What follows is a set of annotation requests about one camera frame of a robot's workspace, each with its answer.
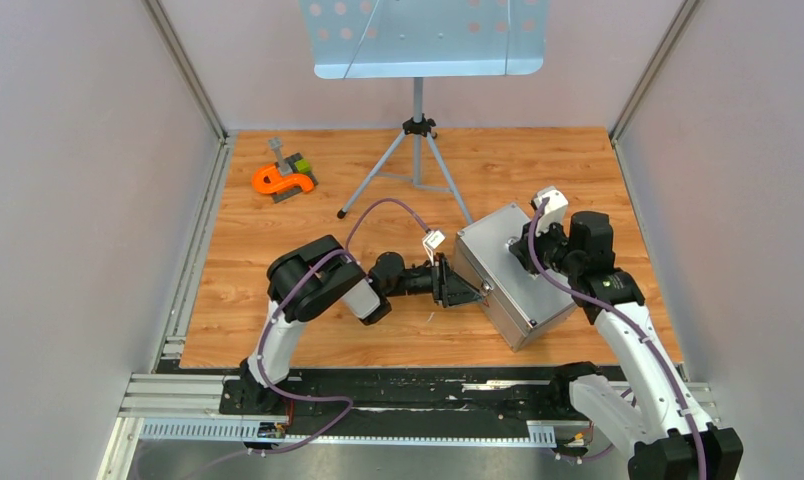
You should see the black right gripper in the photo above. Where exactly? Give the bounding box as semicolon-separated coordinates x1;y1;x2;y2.
509;215;580;278

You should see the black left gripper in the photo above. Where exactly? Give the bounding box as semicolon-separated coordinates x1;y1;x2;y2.
386;253;485;309

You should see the grey metal case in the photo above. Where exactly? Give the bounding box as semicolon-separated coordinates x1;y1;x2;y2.
451;203;576;352

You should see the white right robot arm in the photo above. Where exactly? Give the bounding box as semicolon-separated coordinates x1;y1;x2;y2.
510;207;744;479

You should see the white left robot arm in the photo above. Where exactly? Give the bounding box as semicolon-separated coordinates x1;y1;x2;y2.
242;235;484;413

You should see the orange grey toy fixture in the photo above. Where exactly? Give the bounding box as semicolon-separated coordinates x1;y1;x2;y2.
251;137;318;203

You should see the blue music stand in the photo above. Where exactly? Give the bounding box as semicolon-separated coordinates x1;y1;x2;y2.
299;0;550;223

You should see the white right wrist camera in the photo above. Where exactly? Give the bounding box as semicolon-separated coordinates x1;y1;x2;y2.
531;186;569;237

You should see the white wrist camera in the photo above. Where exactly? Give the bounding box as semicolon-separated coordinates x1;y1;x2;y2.
421;229;446;263
531;186;569;237

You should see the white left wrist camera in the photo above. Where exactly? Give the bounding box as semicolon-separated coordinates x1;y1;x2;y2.
421;229;446;263

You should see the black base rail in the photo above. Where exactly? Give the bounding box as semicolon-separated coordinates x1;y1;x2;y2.
219;366;590;439

